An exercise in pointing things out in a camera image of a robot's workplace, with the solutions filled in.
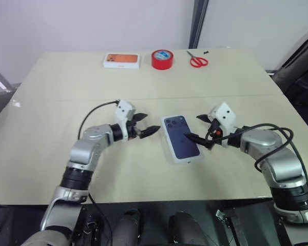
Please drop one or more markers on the metal table bracket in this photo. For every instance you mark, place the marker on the metal table bracket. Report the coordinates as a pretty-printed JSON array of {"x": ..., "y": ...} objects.
[{"x": 222, "y": 217}]

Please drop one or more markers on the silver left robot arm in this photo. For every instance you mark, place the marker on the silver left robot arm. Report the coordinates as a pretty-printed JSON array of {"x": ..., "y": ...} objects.
[{"x": 84, "y": 151}]

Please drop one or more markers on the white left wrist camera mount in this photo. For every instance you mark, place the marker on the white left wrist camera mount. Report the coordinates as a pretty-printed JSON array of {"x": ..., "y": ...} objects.
[{"x": 124, "y": 110}]

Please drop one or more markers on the dark rounded shape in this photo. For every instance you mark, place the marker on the dark rounded shape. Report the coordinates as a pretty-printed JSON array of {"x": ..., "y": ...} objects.
[
  {"x": 184, "y": 229},
  {"x": 127, "y": 228}
]

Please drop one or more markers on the white phone box lid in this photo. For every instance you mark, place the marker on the white phone box lid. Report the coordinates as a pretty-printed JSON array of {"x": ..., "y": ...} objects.
[{"x": 179, "y": 148}]

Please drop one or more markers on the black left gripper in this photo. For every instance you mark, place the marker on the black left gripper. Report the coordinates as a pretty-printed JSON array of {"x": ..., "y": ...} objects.
[{"x": 132, "y": 130}]

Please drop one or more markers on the orange printed phone box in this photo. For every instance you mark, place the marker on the orange printed phone box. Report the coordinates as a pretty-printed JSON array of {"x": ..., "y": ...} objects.
[{"x": 121, "y": 61}]

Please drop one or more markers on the red tape roll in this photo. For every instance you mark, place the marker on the red tape roll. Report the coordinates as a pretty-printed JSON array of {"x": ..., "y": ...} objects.
[{"x": 161, "y": 62}]

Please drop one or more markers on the grey metal post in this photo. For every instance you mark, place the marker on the grey metal post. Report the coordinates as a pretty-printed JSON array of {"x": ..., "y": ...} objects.
[{"x": 199, "y": 23}]

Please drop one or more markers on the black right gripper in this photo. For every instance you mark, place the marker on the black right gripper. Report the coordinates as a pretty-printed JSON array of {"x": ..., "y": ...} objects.
[{"x": 215, "y": 133}]

